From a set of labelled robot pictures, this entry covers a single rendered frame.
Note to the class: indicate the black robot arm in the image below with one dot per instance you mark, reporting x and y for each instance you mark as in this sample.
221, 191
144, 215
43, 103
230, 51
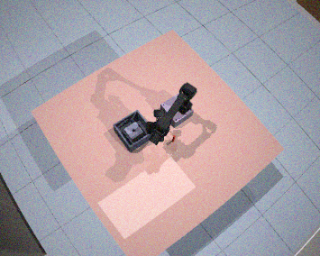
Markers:
182, 104

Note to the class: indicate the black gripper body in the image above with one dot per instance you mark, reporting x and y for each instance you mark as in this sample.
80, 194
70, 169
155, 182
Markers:
158, 114

